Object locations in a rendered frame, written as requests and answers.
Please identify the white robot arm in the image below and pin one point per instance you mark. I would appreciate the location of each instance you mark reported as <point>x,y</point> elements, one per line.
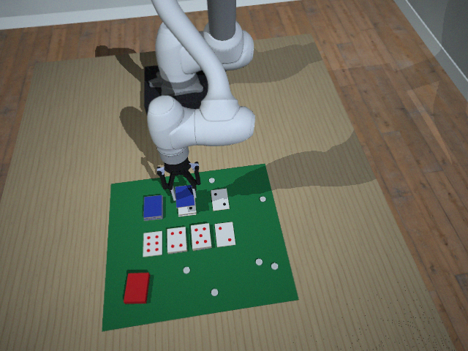
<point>220,120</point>

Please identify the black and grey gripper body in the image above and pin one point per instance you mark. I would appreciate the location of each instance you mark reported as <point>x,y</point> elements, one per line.
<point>184,165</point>

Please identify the red card stack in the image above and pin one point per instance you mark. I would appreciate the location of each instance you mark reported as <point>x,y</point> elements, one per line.
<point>136,288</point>

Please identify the blue rectangular card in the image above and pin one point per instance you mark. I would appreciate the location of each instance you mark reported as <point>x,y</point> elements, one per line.
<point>152,206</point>
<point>184,196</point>

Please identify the green felt card mat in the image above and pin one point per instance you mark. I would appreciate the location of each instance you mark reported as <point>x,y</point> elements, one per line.
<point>232,270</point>

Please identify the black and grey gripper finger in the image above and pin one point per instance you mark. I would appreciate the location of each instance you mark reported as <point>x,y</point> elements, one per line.
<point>189,177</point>
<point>161,174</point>

